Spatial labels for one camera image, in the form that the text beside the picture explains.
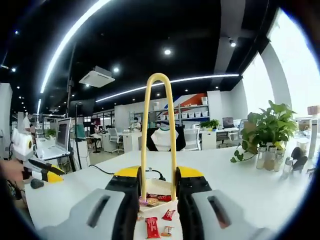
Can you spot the white mesh office chair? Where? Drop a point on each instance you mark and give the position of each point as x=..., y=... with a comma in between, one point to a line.
x=113, y=133

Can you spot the person's left hand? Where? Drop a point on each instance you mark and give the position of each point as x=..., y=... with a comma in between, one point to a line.
x=12, y=171

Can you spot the white thermos bottle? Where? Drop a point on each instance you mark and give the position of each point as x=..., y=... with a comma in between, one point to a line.
x=313, y=140

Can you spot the golden brown food packet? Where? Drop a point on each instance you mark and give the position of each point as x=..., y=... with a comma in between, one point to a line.
x=152, y=200

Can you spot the white cabinet desk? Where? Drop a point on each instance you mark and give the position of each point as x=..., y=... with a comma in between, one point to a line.
x=207, y=138

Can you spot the grey mesh office chair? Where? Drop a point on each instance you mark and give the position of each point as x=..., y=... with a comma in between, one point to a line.
x=191, y=136

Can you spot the beige hexagonal container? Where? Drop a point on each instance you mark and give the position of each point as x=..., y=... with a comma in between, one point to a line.
x=160, y=187

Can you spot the black track spotlight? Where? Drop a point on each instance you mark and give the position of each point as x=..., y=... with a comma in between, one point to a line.
x=233, y=44

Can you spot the small tan food packet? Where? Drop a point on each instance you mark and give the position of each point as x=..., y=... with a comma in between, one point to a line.
x=167, y=231

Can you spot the tall black stand pole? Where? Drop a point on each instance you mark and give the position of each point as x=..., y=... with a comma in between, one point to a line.
x=70, y=100

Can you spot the straight ceiling light strip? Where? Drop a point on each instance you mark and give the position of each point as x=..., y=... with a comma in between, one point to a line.
x=63, y=47

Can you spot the long red food packet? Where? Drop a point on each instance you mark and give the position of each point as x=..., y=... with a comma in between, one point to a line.
x=152, y=227

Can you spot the small potted plant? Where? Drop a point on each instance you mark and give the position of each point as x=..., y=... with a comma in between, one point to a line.
x=211, y=123

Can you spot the black mouse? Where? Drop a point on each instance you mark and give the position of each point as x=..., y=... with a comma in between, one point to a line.
x=37, y=183

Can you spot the round ceiling downlight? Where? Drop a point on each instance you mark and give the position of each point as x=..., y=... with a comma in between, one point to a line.
x=167, y=52
x=116, y=69

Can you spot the large green potted plant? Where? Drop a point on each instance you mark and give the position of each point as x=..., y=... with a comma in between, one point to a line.
x=270, y=122

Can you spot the teal board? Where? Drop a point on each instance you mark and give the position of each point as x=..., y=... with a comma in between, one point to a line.
x=80, y=131

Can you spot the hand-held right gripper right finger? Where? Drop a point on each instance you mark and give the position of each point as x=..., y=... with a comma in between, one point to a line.
x=195, y=207

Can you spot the black panel on stand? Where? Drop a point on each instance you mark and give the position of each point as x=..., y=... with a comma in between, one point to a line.
x=85, y=107

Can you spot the wide bright window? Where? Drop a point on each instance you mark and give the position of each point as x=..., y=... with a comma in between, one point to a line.
x=300, y=75

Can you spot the shelf of white storage bins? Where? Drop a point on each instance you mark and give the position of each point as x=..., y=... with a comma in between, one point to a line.
x=192, y=114

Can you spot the small cardboard box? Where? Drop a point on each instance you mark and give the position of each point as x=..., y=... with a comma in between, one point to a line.
x=313, y=110

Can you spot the ceiling air conditioner unit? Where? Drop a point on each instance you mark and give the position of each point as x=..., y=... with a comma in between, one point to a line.
x=97, y=77

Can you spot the black desk monitor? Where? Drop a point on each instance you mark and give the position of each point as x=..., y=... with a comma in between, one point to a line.
x=228, y=122

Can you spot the chair with black white shirt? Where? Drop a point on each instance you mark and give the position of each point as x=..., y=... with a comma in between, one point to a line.
x=160, y=140

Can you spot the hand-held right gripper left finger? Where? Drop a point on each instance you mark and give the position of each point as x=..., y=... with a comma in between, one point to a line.
x=120, y=207

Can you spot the curved ceiling light strip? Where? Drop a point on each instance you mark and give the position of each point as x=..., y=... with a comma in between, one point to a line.
x=225, y=75

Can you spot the dark grey curved holder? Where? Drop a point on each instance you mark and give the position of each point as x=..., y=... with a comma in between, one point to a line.
x=298, y=156

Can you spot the dark red food packet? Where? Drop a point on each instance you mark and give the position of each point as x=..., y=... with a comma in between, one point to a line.
x=165, y=198

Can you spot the narrow bright window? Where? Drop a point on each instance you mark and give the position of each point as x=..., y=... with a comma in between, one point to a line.
x=257, y=95

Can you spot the white laptop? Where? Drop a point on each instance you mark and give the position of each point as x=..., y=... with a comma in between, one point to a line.
x=62, y=132

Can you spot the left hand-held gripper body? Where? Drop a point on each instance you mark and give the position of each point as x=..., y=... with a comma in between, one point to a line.
x=21, y=145

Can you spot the brown paper bag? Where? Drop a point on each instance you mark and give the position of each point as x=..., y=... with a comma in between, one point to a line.
x=250, y=132

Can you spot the white office desk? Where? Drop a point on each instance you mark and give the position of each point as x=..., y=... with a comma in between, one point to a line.
x=130, y=142

